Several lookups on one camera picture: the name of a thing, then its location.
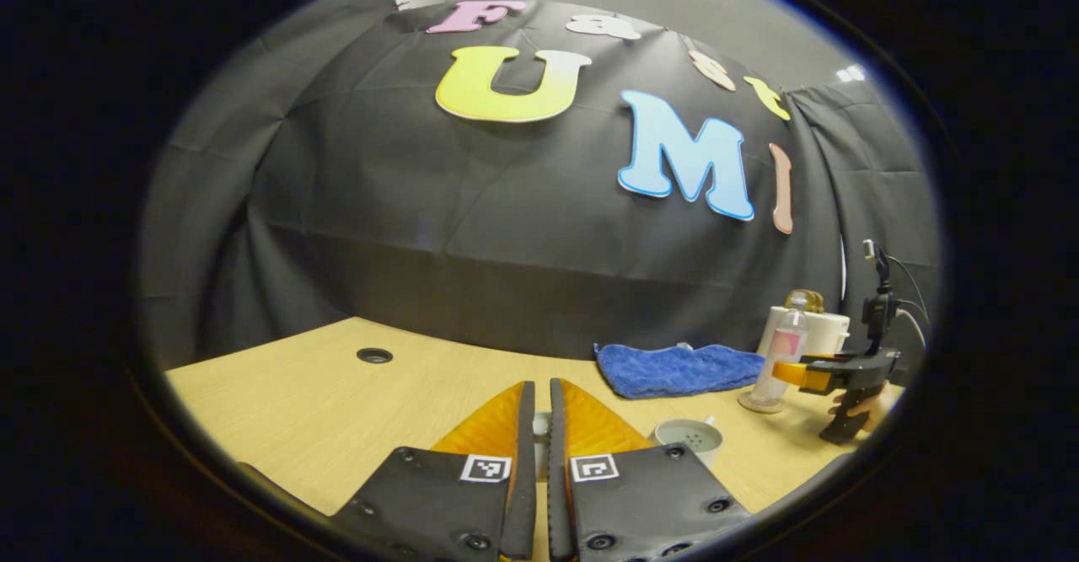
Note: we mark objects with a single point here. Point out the ceiling light panel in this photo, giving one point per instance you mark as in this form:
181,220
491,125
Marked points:
850,73

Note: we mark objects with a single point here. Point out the round brown coaster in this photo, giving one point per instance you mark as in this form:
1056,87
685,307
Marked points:
759,408

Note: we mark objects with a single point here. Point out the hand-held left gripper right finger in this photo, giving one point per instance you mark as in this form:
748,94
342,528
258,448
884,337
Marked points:
558,478

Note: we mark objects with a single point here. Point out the black backdrop cloth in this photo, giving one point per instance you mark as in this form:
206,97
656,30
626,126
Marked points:
421,233

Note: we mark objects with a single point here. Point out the brown bread slice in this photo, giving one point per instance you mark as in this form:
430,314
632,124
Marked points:
805,299

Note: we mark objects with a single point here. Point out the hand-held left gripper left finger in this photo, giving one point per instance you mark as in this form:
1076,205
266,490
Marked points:
524,478

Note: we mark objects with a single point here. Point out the clear water bottle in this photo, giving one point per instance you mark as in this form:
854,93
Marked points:
780,351

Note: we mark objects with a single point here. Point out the white toaster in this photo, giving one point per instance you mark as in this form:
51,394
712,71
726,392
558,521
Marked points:
830,330

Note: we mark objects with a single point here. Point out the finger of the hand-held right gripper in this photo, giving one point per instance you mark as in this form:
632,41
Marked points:
797,374
826,357

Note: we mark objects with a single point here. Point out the blue towel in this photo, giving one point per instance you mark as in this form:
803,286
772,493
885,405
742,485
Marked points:
674,370

